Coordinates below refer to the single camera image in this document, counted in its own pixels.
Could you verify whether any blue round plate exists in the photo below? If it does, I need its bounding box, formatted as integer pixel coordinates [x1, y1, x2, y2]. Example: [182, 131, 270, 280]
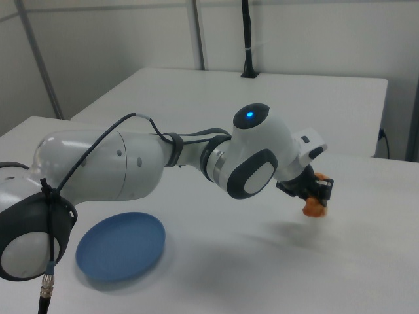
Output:
[75, 211, 167, 283]

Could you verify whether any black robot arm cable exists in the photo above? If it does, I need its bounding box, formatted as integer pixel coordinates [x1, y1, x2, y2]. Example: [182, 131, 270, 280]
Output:
[37, 112, 232, 314]

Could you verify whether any black power cable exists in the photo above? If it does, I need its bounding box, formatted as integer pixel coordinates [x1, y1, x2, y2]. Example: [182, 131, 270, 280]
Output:
[378, 128, 391, 160]

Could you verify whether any grey metal frame post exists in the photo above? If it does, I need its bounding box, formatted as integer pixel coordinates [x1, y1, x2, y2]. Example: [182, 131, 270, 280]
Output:
[15, 0, 65, 120]
[185, 0, 211, 71]

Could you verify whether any orange braided bread loaf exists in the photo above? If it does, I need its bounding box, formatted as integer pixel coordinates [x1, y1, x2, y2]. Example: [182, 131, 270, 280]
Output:
[302, 172, 331, 218]

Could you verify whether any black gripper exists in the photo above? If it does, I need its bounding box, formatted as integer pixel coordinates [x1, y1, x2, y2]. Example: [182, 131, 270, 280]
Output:
[276, 163, 335, 207]

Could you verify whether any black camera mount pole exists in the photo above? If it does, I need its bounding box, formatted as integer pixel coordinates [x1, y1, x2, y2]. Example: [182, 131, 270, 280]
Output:
[240, 0, 261, 79]

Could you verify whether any white side table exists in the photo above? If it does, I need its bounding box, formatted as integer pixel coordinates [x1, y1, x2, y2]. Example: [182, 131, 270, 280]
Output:
[69, 67, 389, 158]

